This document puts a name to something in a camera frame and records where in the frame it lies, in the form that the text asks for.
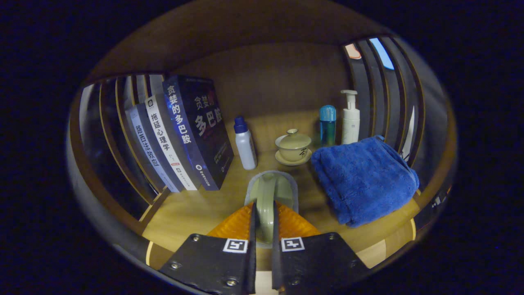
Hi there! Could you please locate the light blue book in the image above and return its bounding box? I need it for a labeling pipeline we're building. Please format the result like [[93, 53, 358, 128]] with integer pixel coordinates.
[[125, 103, 181, 193]]

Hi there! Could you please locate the white bottle with blue cap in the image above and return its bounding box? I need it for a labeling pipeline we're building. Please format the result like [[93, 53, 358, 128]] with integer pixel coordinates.
[[234, 116, 258, 170]]

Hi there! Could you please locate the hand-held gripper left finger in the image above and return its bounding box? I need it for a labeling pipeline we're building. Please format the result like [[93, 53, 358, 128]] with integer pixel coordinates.
[[159, 201, 257, 295]]

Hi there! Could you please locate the white pump bottle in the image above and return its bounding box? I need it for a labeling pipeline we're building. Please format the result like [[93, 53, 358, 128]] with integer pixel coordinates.
[[341, 90, 361, 145]]

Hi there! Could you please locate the blue folded towel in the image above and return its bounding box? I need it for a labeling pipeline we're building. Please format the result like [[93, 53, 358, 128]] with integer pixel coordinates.
[[310, 135, 420, 228]]

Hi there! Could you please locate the teal bottle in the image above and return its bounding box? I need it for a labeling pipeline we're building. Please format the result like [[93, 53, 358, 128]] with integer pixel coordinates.
[[319, 105, 337, 147]]

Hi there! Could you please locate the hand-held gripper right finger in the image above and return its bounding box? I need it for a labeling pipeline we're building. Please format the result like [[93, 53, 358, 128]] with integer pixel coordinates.
[[272, 201, 371, 295]]

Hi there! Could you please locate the white book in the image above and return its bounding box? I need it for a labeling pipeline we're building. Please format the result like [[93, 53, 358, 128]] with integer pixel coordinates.
[[144, 95, 201, 191]]

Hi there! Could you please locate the dark blue book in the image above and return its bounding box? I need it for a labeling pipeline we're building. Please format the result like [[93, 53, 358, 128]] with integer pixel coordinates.
[[162, 75, 235, 191]]

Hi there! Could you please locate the wooden cabinet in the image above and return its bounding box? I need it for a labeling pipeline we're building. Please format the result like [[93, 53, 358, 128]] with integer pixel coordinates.
[[68, 2, 458, 287]]

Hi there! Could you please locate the wooden countertop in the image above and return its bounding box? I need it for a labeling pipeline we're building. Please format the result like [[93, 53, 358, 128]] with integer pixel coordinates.
[[141, 111, 422, 271]]

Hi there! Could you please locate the green scrub brush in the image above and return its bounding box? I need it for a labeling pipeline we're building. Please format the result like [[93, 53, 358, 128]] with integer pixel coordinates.
[[244, 170, 300, 248]]

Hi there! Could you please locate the lidded ceramic tea cup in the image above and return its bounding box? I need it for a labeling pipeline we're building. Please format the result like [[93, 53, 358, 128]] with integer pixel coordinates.
[[275, 129, 312, 166]]

